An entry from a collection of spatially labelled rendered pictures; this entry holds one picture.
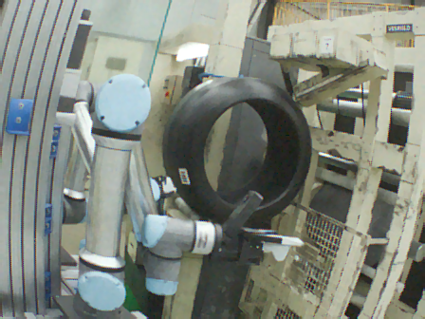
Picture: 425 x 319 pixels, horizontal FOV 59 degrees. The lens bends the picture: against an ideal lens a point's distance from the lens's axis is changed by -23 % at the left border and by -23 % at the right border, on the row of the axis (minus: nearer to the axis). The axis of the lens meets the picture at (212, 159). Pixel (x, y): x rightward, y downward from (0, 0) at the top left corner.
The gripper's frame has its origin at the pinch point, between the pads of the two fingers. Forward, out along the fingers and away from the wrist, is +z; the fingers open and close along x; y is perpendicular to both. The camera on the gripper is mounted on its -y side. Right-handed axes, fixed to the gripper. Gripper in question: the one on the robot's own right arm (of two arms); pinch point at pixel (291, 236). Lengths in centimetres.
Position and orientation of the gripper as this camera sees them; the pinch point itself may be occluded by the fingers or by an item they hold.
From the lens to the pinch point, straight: 111.8
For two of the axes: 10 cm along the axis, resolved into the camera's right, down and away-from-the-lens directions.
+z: 9.5, 1.6, 2.7
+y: -1.5, 9.9, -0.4
